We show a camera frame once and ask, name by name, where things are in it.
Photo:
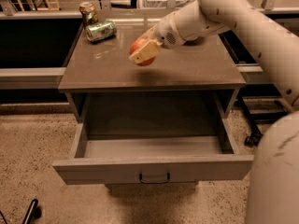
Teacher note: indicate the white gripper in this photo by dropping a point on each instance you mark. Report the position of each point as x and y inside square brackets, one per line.
[165, 32]

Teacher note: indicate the red apple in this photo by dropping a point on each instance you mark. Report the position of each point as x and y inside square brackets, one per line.
[136, 45]

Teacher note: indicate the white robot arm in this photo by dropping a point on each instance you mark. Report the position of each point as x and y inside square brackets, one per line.
[274, 181]

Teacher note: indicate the grey cabinet counter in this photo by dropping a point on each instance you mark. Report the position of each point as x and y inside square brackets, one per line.
[181, 85]

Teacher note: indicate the open grey top drawer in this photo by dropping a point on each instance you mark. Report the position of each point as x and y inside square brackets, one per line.
[210, 156]

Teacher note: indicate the lying green soda can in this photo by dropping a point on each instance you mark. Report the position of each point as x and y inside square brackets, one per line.
[100, 31]

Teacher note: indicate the upright green soda can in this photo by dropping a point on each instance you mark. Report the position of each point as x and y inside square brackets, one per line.
[88, 12]

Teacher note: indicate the black office chair base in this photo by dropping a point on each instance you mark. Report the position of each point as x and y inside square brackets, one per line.
[259, 112]

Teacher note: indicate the black chair leg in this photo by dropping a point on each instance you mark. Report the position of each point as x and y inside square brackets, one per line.
[33, 212]

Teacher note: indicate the white wire basket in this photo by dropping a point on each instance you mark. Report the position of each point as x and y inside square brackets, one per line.
[144, 4]

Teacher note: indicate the black drawer handle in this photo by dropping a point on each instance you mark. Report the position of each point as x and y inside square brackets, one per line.
[145, 179]

